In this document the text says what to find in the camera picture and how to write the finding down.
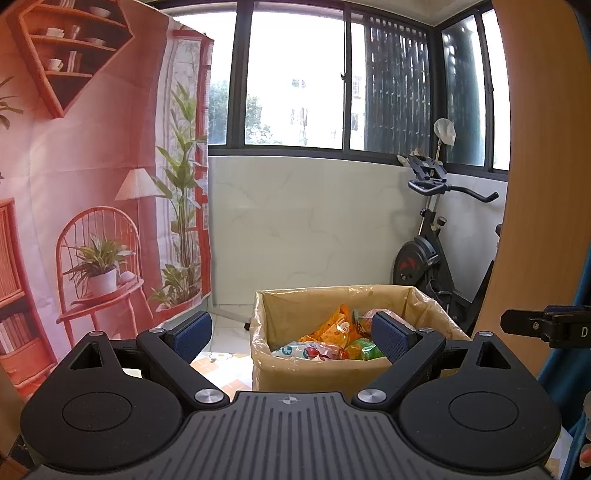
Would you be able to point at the white blue-dotted snack packet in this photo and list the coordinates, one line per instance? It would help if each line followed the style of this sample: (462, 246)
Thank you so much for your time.
(288, 350)

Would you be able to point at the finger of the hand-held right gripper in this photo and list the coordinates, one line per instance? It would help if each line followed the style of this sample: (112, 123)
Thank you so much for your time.
(521, 322)

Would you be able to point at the black exercise bike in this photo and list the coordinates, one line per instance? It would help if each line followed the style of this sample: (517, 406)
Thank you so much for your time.
(425, 267)

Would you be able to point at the printed wall backdrop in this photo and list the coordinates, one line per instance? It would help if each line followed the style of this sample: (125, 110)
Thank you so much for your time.
(92, 184)

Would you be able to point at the dark-framed window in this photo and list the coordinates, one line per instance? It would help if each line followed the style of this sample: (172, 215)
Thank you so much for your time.
(300, 92)

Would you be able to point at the wooden board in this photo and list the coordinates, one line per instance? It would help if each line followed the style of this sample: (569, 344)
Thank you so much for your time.
(535, 161)

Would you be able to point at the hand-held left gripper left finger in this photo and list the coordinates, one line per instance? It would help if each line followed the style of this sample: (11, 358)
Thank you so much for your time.
(194, 334)

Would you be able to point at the orange snack packet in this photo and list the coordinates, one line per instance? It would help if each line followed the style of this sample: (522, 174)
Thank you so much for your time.
(330, 330)

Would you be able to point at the green snack packet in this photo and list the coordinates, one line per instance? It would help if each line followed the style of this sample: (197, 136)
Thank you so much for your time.
(364, 350)

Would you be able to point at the cardboard box with plastic liner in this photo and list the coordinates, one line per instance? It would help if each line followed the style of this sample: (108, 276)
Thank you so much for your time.
(300, 374)

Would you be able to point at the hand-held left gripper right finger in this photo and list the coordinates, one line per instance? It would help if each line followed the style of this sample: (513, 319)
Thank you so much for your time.
(390, 338)

